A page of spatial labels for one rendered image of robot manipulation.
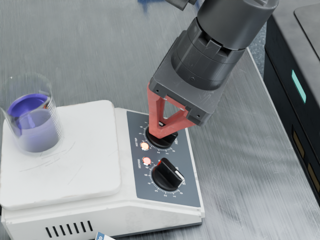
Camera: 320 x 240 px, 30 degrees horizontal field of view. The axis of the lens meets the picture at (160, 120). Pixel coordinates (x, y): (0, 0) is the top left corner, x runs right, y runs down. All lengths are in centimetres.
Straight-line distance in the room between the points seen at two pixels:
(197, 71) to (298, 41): 87
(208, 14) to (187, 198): 20
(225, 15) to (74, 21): 41
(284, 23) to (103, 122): 89
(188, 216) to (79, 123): 15
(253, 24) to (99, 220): 24
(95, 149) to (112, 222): 8
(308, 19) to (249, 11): 95
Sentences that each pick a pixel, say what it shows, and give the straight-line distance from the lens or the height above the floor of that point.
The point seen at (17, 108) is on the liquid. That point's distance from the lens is 61.
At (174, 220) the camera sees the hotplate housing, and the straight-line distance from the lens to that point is 62.
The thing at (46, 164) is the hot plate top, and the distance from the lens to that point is 61.
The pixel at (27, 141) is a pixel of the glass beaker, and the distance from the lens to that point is 59.
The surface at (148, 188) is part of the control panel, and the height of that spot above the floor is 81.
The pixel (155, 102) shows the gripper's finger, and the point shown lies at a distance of 60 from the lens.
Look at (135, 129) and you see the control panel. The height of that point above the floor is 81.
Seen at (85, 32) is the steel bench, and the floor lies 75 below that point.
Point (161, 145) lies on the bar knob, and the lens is 64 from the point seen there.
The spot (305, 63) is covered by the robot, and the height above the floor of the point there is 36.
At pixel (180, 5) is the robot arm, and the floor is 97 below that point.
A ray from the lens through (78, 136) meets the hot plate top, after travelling 62.
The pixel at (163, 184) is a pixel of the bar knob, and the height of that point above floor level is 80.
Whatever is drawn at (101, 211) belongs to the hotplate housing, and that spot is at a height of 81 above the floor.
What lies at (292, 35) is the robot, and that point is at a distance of 143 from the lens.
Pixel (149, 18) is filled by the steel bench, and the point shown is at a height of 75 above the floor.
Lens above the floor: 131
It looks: 49 degrees down
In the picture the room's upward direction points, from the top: 8 degrees counter-clockwise
